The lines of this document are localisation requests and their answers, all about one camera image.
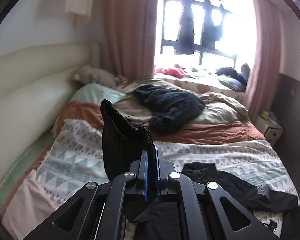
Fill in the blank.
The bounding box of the dark fuzzy sweater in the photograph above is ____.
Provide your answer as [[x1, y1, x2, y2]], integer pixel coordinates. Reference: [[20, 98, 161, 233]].
[[134, 84, 206, 135]]

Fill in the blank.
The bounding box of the patterned white bed cover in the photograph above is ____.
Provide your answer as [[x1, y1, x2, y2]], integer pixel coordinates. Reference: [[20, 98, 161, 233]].
[[2, 119, 297, 239]]

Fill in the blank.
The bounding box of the dark clothes pile by window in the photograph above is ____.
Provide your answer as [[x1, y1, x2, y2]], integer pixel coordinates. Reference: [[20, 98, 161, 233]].
[[216, 63, 250, 92]]

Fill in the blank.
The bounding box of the right pink curtain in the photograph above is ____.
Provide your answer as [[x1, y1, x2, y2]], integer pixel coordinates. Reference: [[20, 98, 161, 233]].
[[244, 0, 281, 121]]

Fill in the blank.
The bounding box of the cream padded headboard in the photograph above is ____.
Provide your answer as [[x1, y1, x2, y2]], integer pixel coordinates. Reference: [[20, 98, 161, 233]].
[[0, 41, 102, 193]]

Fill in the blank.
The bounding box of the hanging dark garment left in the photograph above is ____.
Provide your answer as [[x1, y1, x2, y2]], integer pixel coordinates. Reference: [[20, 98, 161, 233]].
[[175, 0, 194, 55]]

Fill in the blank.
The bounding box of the pink curtain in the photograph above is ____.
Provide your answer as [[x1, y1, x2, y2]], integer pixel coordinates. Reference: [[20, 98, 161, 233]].
[[103, 0, 158, 80], [244, 0, 281, 121]]

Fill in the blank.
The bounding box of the left pink curtain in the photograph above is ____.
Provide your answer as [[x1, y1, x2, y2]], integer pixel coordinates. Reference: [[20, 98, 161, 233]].
[[103, 0, 158, 80]]

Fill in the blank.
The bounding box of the plush toy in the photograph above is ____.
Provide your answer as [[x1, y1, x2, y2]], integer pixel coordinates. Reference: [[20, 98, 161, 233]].
[[73, 64, 128, 88]]

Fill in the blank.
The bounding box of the red cloth on sill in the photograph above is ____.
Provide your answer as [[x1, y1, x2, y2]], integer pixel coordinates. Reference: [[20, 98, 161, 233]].
[[154, 64, 187, 79]]

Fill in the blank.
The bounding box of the beige duvet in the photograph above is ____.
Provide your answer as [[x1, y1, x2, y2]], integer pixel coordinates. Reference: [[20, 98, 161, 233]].
[[114, 79, 251, 125]]

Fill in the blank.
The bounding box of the white hanging cloth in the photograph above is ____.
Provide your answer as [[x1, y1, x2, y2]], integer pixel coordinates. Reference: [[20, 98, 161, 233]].
[[64, 0, 94, 27]]

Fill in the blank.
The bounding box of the hanging dark garment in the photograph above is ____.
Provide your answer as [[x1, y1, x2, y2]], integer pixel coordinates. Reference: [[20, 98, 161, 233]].
[[202, 0, 224, 50], [175, 0, 194, 55]]

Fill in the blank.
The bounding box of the pale green pillow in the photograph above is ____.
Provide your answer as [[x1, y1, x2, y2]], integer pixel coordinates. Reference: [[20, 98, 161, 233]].
[[70, 83, 126, 105]]

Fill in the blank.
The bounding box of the hanging dark garment right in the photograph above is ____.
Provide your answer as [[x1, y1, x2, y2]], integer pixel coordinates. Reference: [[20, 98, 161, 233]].
[[202, 0, 224, 50]]

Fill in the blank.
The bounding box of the black button shirt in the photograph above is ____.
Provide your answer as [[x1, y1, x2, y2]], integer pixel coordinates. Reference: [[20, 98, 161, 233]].
[[99, 99, 300, 240]]

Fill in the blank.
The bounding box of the white bedside table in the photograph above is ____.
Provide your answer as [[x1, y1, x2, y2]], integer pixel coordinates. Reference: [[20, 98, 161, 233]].
[[254, 115, 283, 141]]

